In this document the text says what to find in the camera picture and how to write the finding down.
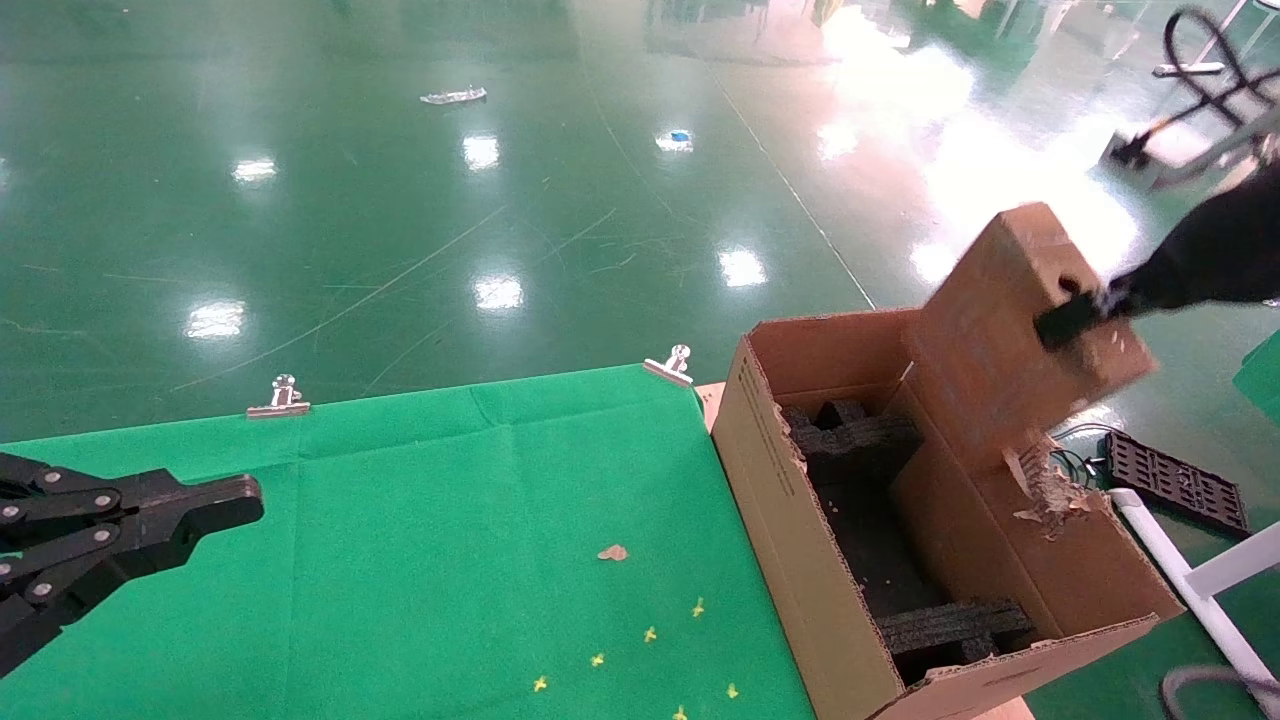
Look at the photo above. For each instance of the small cardboard box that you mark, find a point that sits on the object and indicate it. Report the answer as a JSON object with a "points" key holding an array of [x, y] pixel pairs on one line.
{"points": [[990, 340]]}

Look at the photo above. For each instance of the white tube table frame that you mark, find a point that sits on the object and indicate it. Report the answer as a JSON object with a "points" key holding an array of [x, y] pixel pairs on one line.
{"points": [[1160, 540]]}

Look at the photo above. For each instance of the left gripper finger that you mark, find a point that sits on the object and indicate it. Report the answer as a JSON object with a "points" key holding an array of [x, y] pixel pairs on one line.
{"points": [[200, 500], [60, 590]]}

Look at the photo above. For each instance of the black foam floor pad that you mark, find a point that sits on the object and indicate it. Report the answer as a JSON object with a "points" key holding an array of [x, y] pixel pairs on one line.
{"points": [[870, 540]]}

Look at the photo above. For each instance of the grey metal camera bracket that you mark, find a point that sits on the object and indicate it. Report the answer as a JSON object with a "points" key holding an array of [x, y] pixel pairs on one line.
{"points": [[1225, 150]]}

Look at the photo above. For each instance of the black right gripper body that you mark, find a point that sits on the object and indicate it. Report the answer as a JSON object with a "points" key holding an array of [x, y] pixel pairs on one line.
{"points": [[1220, 250]]}

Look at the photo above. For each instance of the black plastic grid crate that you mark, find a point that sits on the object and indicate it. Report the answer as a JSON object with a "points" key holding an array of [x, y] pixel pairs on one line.
{"points": [[1175, 480]]}

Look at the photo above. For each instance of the small cardboard scrap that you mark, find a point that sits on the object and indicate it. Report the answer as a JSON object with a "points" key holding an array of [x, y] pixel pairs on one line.
{"points": [[612, 552]]}

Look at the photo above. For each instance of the white floor litter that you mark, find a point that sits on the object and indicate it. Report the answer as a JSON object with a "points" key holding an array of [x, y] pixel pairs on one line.
{"points": [[453, 96]]}

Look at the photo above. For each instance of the green table cloth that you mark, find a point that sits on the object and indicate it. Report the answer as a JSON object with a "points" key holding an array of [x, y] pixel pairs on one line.
{"points": [[400, 560], [1265, 375]]}

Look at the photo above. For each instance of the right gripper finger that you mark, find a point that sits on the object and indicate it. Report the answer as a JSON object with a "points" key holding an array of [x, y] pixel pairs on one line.
{"points": [[1070, 318]]}

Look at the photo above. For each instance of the silver binder clip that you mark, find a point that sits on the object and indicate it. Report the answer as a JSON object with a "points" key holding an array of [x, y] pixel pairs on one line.
{"points": [[672, 368], [280, 408]]}

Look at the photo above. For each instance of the white stand with foot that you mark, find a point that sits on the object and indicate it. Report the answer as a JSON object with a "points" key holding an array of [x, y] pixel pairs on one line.
{"points": [[1188, 70]]}

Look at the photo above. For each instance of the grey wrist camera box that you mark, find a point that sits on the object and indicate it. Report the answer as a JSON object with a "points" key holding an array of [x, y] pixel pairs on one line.
{"points": [[1150, 172]]}

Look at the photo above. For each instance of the large open cardboard carton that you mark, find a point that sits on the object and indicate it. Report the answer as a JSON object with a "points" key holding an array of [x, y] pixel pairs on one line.
{"points": [[790, 540]]}

